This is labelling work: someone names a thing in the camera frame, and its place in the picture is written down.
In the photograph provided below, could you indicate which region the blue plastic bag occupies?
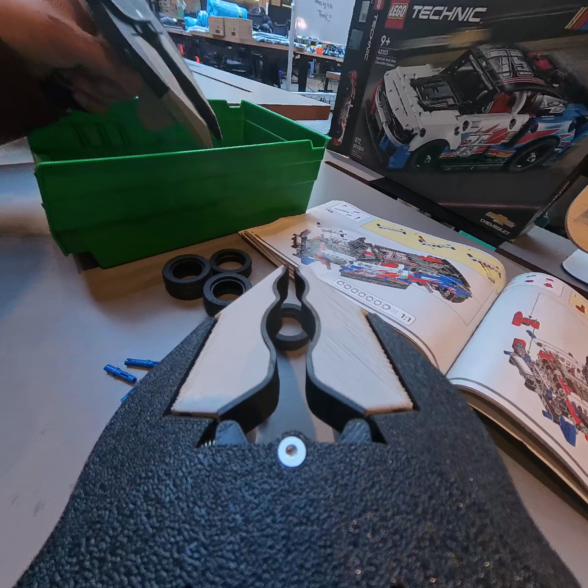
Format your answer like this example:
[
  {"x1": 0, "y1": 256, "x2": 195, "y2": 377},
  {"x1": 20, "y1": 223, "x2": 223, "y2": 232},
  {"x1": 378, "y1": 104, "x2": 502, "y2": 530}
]
[{"x1": 204, "y1": 0, "x2": 249, "y2": 19}]

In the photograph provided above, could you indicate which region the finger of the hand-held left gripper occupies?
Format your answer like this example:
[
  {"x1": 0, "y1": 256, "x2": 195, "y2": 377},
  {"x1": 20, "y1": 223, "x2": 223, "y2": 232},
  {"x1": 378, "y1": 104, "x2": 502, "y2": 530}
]
[{"x1": 137, "y1": 41, "x2": 224, "y2": 149}]

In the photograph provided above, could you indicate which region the long wooden workbench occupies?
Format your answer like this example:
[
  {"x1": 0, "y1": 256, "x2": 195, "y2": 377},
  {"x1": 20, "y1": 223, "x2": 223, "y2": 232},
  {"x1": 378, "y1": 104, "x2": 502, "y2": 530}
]
[{"x1": 168, "y1": 28, "x2": 345, "y2": 90}]

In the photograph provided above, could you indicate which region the white stand base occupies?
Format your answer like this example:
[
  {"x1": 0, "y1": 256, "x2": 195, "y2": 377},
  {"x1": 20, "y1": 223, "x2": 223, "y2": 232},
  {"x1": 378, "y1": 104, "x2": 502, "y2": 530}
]
[{"x1": 561, "y1": 250, "x2": 588, "y2": 285}]

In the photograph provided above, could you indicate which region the toy car instruction booklet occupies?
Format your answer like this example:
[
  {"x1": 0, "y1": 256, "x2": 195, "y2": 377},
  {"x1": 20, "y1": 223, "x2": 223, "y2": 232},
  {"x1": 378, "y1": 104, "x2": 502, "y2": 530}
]
[{"x1": 239, "y1": 201, "x2": 588, "y2": 501}]

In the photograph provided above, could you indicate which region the rounded wooden board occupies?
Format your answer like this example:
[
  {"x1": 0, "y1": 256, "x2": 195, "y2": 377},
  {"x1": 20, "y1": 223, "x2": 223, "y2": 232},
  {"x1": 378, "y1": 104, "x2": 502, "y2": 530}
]
[{"x1": 565, "y1": 186, "x2": 588, "y2": 253}]

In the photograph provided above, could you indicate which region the person's left hand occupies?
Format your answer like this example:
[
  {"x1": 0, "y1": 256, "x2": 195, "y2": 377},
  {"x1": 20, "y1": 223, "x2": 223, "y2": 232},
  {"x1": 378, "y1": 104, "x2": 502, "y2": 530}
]
[{"x1": 0, "y1": 0, "x2": 141, "y2": 138}]

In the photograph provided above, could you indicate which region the black toy tire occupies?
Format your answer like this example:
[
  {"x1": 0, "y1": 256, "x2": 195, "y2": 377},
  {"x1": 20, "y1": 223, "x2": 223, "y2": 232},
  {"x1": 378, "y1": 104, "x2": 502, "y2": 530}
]
[
  {"x1": 210, "y1": 248, "x2": 252, "y2": 278},
  {"x1": 162, "y1": 255, "x2": 213, "y2": 300},
  {"x1": 269, "y1": 303, "x2": 318, "y2": 352},
  {"x1": 203, "y1": 273, "x2": 252, "y2": 318}
]

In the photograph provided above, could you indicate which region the toy car set box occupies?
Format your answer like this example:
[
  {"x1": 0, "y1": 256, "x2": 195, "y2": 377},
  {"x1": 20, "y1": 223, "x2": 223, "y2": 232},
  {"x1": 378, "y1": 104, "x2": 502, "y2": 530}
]
[{"x1": 327, "y1": 0, "x2": 588, "y2": 244}]

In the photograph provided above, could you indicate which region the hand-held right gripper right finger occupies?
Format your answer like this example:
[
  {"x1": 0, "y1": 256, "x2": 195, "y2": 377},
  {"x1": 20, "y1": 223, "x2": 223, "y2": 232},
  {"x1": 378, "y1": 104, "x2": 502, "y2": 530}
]
[{"x1": 294, "y1": 269, "x2": 413, "y2": 432}]

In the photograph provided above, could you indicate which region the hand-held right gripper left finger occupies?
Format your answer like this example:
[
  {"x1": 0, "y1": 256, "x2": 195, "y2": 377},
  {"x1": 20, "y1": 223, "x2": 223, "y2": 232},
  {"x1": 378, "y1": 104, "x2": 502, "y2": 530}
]
[{"x1": 171, "y1": 266, "x2": 289, "y2": 432}]

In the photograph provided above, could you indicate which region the green plastic bin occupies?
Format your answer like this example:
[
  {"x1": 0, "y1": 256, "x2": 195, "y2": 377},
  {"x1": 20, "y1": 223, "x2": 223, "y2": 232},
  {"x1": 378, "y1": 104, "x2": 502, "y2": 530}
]
[{"x1": 28, "y1": 99, "x2": 331, "y2": 269}]

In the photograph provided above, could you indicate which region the whiteboard on stand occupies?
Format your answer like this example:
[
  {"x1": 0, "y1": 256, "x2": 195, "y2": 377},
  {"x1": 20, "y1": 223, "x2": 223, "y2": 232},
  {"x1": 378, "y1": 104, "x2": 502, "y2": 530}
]
[{"x1": 287, "y1": 0, "x2": 356, "y2": 90}]

